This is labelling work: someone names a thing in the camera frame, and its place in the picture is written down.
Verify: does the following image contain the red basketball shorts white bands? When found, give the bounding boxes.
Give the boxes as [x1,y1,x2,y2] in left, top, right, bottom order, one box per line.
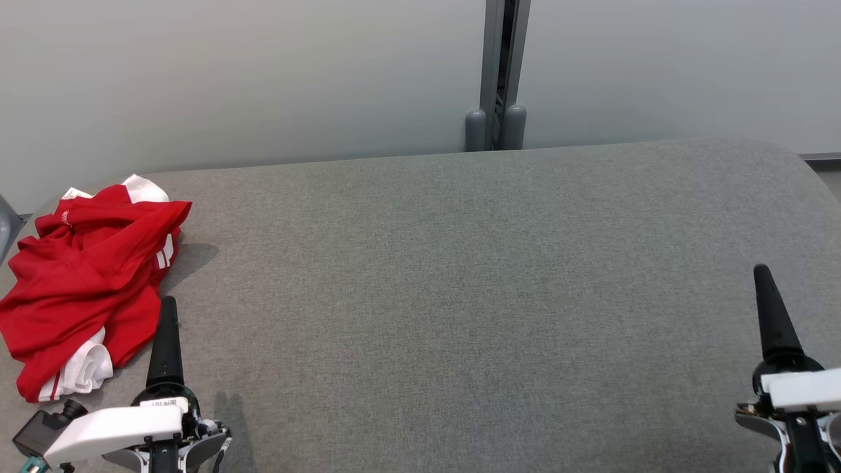
[0,236,165,403]

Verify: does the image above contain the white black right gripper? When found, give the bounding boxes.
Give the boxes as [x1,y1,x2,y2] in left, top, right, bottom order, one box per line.
[735,263,841,473]

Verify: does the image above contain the grey metal partition post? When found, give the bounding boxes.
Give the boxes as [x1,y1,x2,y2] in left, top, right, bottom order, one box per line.
[465,0,530,152]

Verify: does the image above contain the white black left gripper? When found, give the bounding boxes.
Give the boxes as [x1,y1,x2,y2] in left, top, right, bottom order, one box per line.
[42,296,233,473]

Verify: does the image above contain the grey metal frame leg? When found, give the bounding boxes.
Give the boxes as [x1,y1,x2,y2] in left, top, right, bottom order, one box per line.
[0,194,25,265]

